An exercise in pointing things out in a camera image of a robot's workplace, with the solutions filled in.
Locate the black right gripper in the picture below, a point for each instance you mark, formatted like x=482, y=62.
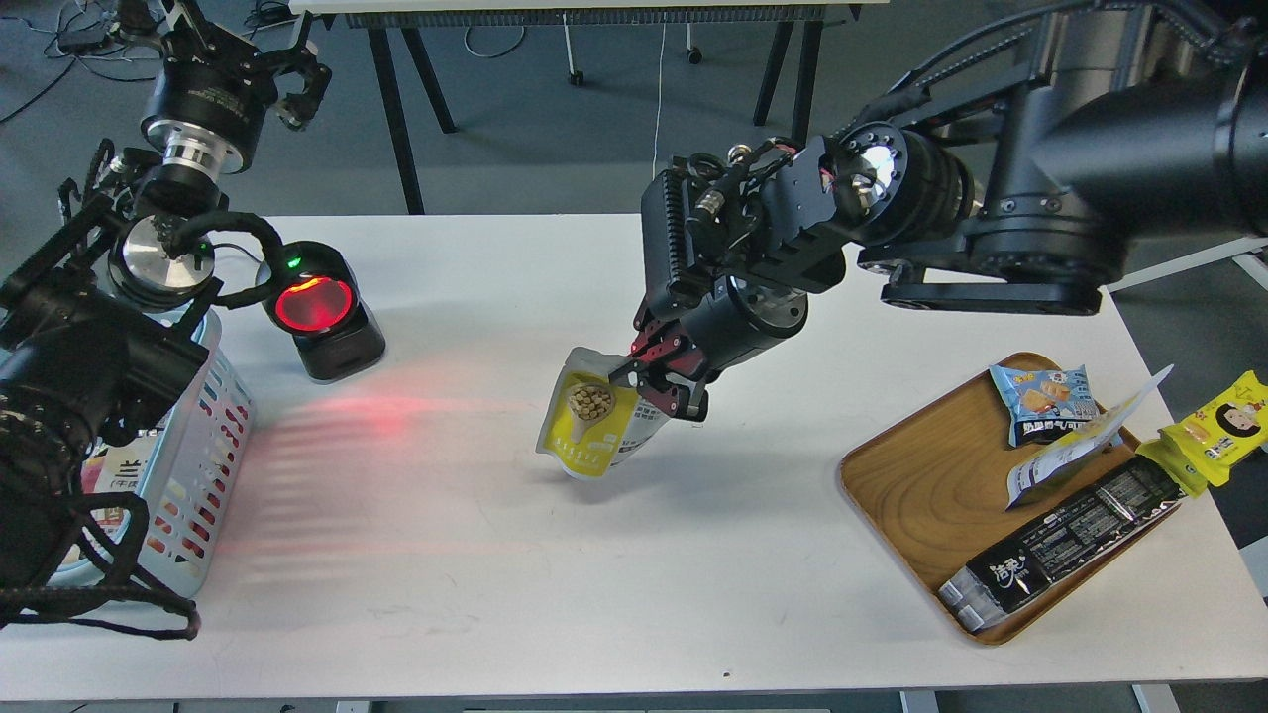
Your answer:
x=680, y=349

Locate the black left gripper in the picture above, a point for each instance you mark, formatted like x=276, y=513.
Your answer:
x=215, y=90

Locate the yellow snack pouch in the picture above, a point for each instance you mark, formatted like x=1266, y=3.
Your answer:
x=593, y=424

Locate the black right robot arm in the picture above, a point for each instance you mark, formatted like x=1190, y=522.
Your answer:
x=1007, y=174

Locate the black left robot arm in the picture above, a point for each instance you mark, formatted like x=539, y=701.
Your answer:
x=100, y=322

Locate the light blue plastic basket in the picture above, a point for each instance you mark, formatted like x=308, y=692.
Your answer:
x=193, y=469

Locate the blue snack packet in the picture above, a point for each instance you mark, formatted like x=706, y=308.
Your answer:
x=1043, y=405

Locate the white blue snack pouch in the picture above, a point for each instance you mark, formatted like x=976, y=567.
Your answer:
x=1057, y=462

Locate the snack packs inside basket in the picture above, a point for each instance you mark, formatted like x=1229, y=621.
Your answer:
x=108, y=470

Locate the long black snack package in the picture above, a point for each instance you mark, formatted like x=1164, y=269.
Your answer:
x=1013, y=574

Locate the yellow cartoon snack packet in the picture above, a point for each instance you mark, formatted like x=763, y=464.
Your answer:
x=1202, y=448

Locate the black barcode scanner red window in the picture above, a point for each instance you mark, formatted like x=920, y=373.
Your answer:
x=320, y=306

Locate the wooden tray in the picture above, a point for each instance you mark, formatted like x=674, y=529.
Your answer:
x=935, y=487

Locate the black background table frame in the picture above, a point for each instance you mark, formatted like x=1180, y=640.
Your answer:
x=534, y=121

